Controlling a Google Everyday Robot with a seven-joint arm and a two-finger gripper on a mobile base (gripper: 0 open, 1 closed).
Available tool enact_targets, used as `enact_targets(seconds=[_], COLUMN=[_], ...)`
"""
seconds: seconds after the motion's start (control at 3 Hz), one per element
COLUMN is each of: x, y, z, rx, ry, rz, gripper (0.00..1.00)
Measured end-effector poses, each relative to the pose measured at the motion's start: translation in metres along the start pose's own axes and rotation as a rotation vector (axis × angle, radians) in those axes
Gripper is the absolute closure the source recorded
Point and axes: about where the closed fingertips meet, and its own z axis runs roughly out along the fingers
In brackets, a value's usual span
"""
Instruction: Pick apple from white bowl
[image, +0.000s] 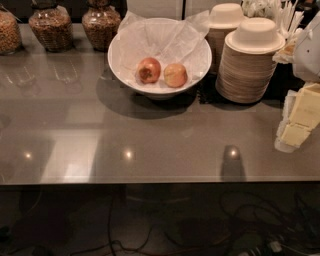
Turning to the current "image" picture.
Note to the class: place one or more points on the yellow-red apple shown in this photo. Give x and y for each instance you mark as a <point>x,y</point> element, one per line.
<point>175,75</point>

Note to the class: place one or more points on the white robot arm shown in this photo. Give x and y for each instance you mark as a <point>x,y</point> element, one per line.
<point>306,55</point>

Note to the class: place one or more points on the white paper bowl liner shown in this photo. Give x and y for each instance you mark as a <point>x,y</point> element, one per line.
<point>167,40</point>

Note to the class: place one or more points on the white ceramic bowl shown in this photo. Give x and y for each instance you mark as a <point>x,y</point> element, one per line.
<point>158,90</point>

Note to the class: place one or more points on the red apple on left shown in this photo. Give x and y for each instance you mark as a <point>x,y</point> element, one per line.
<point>148,70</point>

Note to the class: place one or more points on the black woven placemat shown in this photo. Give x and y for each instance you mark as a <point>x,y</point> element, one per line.
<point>281,82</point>

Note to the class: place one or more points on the front stack of paper bowls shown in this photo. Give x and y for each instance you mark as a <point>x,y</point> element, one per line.
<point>247,64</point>

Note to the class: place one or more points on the stack of paper bowls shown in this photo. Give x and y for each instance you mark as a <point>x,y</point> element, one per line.
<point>247,64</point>
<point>223,19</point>

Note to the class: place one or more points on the white plastic cutlery bunch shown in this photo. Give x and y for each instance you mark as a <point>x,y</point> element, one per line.
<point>286,17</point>

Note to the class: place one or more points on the rear stack of paper bowls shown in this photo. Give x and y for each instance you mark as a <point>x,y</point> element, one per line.
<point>223,19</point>

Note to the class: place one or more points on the right glass jar of grains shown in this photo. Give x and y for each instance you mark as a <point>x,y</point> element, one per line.
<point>100,23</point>

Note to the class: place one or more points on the glass jar of grains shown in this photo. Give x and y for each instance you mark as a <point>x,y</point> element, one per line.
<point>100,23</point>
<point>10,36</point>
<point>51,25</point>

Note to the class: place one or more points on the middle glass jar of grains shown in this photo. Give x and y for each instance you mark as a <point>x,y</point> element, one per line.
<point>51,25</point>

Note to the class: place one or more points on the left glass jar of grains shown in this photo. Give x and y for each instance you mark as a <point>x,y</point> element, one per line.
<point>10,36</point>

